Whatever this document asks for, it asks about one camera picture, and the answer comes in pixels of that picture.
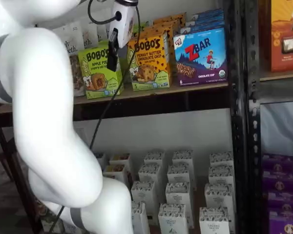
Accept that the white label granola bag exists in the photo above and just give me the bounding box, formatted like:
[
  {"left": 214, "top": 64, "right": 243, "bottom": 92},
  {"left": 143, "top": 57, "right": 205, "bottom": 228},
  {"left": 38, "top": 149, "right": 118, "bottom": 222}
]
[
  {"left": 63, "top": 39, "right": 86, "bottom": 98},
  {"left": 87, "top": 21, "right": 109, "bottom": 42},
  {"left": 52, "top": 20, "right": 85, "bottom": 43}
]

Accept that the purple snack box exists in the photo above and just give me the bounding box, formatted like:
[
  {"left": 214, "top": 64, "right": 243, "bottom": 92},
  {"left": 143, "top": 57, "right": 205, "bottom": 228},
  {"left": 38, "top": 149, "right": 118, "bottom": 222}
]
[
  {"left": 267, "top": 191, "right": 293, "bottom": 214},
  {"left": 262, "top": 153, "right": 293, "bottom": 173},
  {"left": 268, "top": 211, "right": 293, "bottom": 234},
  {"left": 262, "top": 170, "right": 293, "bottom": 193}
]

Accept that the grey metal shelf rack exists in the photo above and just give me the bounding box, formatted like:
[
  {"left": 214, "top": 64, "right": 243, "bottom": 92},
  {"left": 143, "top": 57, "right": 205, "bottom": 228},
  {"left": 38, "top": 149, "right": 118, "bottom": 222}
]
[{"left": 245, "top": 0, "right": 293, "bottom": 234}]

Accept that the black metal shelf rack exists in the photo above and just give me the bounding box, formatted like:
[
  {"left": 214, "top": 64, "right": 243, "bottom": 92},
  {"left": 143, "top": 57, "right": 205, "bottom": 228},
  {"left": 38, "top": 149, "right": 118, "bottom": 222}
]
[{"left": 0, "top": 0, "right": 251, "bottom": 234}]

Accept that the white patterned carton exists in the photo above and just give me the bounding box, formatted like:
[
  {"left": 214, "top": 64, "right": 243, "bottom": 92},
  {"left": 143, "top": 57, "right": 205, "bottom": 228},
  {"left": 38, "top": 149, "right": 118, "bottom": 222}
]
[
  {"left": 165, "top": 182, "right": 195, "bottom": 221},
  {"left": 208, "top": 165, "right": 235, "bottom": 187},
  {"left": 172, "top": 149, "right": 195, "bottom": 171},
  {"left": 158, "top": 203, "right": 190, "bottom": 234},
  {"left": 204, "top": 182, "right": 236, "bottom": 213},
  {"left": 130, "top": 180, "right": 160, "bottom": 216},
  {"left": 167, "top": 164, "right": 194, "bottom": 187},
  {"left": 209, "top": 151, "right": 234, "bottom": 169},
  {"left": 130, "top": 201, "right": 151, "bottom": 234},
  {"left": 143, "top": 151, "right": 166, "bottom": 171},
  {"left": 138, "top": 163, "right": 162, "bottom": 188},
  {"left": 199, "top": 206, "right": 232, "bottom": 234}
]

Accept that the white carton blue print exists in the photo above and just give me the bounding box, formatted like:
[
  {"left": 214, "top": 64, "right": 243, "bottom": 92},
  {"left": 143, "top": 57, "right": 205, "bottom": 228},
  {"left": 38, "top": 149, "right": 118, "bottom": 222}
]
[{"left": 94, "top": 152, "right": 107, "bottom": 169}]

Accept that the white carton yellow print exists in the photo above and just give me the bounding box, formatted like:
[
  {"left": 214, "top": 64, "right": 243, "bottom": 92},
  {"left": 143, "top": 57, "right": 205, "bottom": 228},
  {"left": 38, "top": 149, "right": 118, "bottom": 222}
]
[
  {"left": 103, "top": 164, "right": 133, "bottom": 192},
  {"left": 109, "top": 153, "right": 133, "bottom": 171}
]

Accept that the red and white cereal box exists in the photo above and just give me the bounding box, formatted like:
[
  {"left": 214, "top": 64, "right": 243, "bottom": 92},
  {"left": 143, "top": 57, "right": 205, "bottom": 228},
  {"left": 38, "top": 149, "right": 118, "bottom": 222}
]
[{"left": 82, "top": 23, "right": 100, "bottom": 49}]

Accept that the large orange illustrated box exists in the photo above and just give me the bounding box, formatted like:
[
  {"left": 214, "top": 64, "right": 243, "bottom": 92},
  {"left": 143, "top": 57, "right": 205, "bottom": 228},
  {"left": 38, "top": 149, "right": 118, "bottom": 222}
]
[{"left": 270, "top": 0, "right": 293, "bottom": 73}]

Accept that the orange Bobo's peanut butter box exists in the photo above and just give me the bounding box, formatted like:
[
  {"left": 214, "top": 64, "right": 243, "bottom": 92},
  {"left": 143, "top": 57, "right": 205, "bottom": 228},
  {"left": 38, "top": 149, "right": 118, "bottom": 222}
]
[
  {"left": 153, "top": 13, "right": 187, "bottom": 29},
  {"left": 126, "top": 33, "right": 172, "bottom": 92},
  {"left": 143, "top": 23, "right": 174, "bottom": 41}
]

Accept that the short looped black cable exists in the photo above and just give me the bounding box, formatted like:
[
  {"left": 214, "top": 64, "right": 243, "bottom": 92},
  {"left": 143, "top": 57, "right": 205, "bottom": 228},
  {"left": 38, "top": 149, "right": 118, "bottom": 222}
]
[{"left": 87, "top": 0, "right": 123, "bottom": 25}]

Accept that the green Bobo's apple pie box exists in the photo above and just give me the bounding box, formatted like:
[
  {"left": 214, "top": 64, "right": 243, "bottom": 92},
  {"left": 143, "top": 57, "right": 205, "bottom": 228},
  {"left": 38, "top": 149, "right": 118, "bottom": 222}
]
[
  {"left": 133, "top": 21, "right": 150, "bottom": 34},
  {"left": 77, "top": 45, "right": 125, "bottom": 100},
  {"left": 97, "top": 39, "right": 111, "bottom": 49}
]

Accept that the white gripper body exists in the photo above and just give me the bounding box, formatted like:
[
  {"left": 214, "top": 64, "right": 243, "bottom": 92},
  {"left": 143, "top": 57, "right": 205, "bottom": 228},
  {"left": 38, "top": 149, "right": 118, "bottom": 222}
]
[{"left": 109, "top": 0, "right": 135, "bottom": 48}]

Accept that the blue purple ZBar box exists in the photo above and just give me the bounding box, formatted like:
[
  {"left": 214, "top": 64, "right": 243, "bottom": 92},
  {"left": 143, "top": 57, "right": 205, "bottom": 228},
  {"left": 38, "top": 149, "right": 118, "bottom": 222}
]
[
  {"left": 172, "top": 27, "right": 228, "bottom": 86},
  {"left": 179, "top": 20, "right": 226, "bottom": 34},
  {"left": 188, "top": 8, "right": 225, "bottom": 25}
]

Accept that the long black cable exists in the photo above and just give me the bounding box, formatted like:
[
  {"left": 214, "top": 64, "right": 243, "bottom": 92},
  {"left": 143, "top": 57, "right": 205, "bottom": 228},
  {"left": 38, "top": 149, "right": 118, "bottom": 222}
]
[{"left": 48, "top": 4, "right": 141, "bottom": 234}]

